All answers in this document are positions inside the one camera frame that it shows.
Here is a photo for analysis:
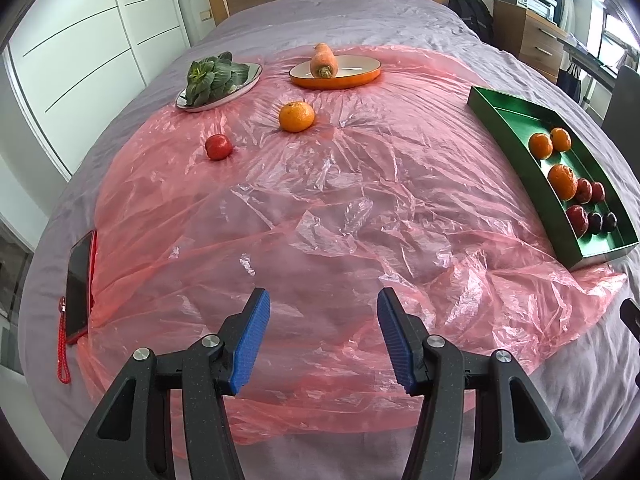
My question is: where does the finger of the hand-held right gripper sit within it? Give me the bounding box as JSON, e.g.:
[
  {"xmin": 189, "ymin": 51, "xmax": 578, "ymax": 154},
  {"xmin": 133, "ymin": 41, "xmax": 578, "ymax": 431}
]
[{"xmin": 619, "ymin": 297, "xmax": 640, "ymax": 345}]

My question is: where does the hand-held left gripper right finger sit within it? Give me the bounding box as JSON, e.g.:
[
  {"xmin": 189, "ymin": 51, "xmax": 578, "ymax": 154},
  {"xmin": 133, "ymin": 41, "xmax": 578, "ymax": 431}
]
[{"xmin": 376, "ymin": 286, "xmax": 583, "ymax": 480}]

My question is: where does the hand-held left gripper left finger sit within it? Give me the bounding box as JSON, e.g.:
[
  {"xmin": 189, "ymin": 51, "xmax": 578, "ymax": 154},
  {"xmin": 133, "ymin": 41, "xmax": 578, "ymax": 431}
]
[{"xmin": 61, "ymin": 287, "xmax": 272, "ymax": 480}]

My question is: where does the green rectangular tray box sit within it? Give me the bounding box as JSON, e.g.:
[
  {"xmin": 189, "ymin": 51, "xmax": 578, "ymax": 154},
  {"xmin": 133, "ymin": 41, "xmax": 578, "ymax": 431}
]
[{"xmin": 467, "ymin": 86, "xmax": 640, "ymax": 270}]

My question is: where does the pink plastic sheet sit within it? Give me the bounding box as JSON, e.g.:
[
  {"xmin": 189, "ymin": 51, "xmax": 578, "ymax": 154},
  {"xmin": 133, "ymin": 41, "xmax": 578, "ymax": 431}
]
[{"xmin": 80, "ymin": 44, "xmax": 628, "ymax": 448}]

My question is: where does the phone in red case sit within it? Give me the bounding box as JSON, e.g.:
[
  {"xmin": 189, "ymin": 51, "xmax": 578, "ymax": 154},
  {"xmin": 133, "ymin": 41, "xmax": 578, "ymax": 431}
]
[{"xmin": 65, "ymin": 230, "xmax": 97, "ymax": 343}]

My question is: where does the dark grey chair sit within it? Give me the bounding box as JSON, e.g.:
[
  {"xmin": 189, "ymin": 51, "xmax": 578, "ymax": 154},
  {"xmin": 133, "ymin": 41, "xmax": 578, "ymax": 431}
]
[{"xmin": 602, "ymin": 65, "xmax": 640, "ymax": 136}]

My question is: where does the dark blue bag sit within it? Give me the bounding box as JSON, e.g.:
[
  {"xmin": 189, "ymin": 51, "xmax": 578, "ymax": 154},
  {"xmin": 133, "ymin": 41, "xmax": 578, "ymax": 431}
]
[{"xmin": 556, "ymin": 55, "xmax": 586, "ymax": 103}]

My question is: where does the white oval plate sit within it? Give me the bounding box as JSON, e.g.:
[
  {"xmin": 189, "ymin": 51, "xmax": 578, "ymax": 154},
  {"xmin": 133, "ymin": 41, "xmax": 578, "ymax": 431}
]
[{"xmin": 175, "ymin": 62, "xmax": 263, "ymax": 112}]

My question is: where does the green bok choy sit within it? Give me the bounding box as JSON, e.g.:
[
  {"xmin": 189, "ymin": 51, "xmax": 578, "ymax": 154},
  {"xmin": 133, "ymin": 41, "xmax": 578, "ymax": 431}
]
[{"xmin": 186, "ymin": 51, "xmax": 250, "ymax": 107}]

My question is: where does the glass desk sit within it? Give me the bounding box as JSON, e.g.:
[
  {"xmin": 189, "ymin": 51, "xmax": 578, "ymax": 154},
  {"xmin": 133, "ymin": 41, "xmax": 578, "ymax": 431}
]
[{"xmin": 562, "ymin": 35, "xmax": 626, "ymax": 86}]

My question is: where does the orange oval plate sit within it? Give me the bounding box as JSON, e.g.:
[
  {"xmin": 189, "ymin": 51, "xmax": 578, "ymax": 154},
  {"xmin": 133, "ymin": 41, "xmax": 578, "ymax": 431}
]
[{"xmin": 289, "ymin": 55, "xmax": 382, "ymax": 90}]

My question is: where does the orange carrot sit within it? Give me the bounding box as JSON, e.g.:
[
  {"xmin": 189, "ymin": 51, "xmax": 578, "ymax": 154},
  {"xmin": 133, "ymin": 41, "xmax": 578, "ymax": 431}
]
[{"xmin": 309, "ymin": 43, "xmax": 339, "ymax": 79}]

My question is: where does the wooden drawer cabinet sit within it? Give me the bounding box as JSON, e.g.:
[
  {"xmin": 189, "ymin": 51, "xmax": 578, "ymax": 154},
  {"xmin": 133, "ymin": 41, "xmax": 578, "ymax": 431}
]
[{"xmin": 492, "ymin": 0, "xmax": 568, "ymax": 81}]

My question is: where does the white printer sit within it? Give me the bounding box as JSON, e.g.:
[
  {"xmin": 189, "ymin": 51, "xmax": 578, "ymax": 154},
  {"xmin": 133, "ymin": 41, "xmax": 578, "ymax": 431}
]
[{"xmin": 517, "ymin": 0, "xmax": 557, "ymax": 22}]

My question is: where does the white wardrobe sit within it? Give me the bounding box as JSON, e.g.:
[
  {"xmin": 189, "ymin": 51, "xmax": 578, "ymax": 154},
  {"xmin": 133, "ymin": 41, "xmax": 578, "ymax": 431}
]
[{"xmin": 2, "ymin": 0, "xmax": 193, "ymax": 186}]

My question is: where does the black backpack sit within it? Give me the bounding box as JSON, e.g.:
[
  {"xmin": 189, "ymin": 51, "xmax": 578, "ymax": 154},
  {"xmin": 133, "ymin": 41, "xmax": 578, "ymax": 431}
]
[{"xmin": 446, "ymin": 0, "xmax": 495, "ymax": 42}]

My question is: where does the red phone lanyard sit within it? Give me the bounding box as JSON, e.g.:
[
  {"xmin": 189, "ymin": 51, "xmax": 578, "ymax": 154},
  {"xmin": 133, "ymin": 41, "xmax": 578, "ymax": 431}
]
[{"xmin": 57, "ymin": 296, "xmax": 71, "ymax": 386}]

